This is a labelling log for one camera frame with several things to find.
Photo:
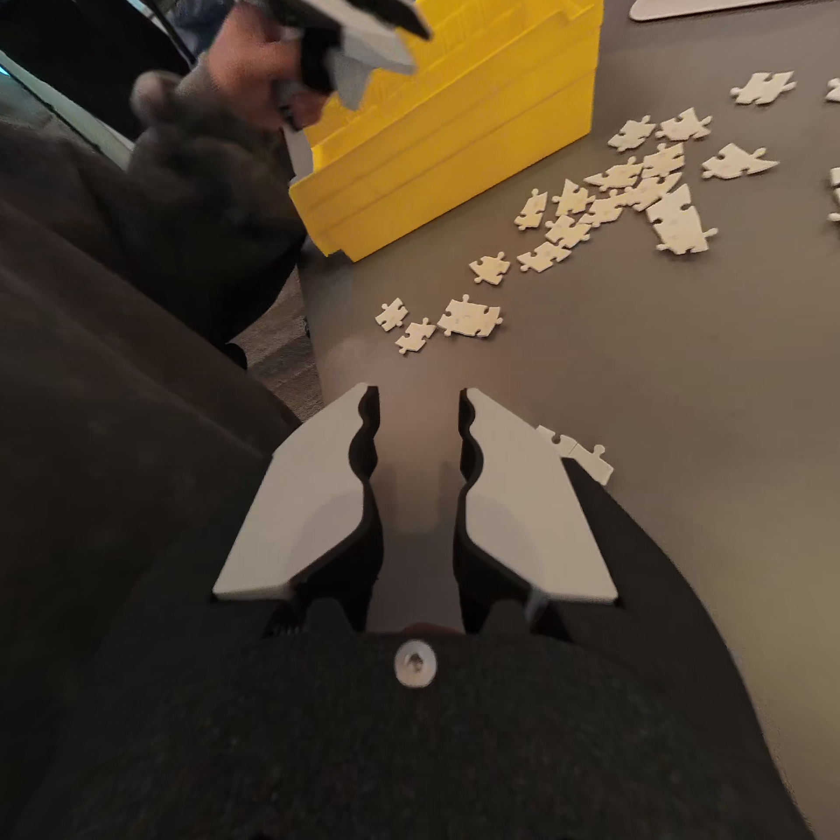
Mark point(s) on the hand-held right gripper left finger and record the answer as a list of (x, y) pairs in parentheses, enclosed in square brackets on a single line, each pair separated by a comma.
[(302, 518)]

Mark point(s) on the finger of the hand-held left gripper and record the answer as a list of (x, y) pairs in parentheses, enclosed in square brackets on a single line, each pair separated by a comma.
[(367, 46), (400, 16)]

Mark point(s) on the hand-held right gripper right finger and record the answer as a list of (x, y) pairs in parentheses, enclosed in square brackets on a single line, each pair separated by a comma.
[(531, 518)]

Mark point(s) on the joined white puzzle pieces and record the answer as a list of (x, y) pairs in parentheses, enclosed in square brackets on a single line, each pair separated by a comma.
[(590, 463), (469, 318)]

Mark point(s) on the yellow plastic bins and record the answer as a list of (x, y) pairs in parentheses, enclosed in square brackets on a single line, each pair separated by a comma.
[(459, 131)]

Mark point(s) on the person's left forearm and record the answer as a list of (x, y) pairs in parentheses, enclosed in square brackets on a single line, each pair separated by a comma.
[(210, 197)]

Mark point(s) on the pile of white puzzle pieces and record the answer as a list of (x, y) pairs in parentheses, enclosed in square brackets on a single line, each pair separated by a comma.
[(571, 197)]

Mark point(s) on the loose white puzzle pieces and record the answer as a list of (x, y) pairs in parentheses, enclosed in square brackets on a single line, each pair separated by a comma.
[(679, 220)]

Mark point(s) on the scattered white puzzle pieces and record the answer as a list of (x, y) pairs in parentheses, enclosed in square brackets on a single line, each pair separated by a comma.
[(835, 193)]

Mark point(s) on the person's left hand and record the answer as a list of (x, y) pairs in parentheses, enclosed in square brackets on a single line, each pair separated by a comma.
[(256, 59)]

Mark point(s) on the person's dark clothing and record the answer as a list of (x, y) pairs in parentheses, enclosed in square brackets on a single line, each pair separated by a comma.
[(98, 459)]

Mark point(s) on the white stand with clear supports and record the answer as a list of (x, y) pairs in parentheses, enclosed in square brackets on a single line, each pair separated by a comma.
[(689, 8)]

